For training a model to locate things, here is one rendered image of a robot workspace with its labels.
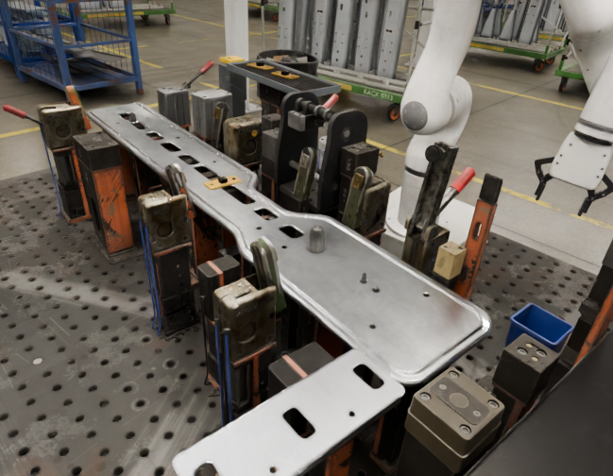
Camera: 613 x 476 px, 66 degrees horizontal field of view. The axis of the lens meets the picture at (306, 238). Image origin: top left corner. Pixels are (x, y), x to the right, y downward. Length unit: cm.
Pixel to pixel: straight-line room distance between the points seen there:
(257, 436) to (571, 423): 37
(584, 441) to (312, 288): 42
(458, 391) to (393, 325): 19
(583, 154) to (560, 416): 64
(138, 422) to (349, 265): 50
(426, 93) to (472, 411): 81
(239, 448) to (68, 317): 78
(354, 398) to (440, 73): 81
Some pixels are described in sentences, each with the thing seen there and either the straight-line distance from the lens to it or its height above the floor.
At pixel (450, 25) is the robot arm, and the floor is 135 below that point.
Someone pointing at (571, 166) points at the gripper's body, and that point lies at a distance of 117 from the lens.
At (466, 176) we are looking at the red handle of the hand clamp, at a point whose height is 114.
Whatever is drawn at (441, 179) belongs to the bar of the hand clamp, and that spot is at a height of 116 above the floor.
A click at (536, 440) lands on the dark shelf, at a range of 63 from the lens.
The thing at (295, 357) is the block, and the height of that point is 98.
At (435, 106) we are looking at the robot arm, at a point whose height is 118.
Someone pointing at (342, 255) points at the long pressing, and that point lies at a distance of 89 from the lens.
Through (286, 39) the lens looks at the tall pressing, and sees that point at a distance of 573.
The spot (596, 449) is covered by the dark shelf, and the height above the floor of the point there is 103.
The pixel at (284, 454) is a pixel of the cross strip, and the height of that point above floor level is 100.
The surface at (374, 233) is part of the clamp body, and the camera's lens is 105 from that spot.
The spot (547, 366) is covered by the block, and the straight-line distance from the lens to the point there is 65.
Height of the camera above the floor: 149
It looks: 32 degrees down
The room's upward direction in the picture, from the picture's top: 3 degrees clockwise
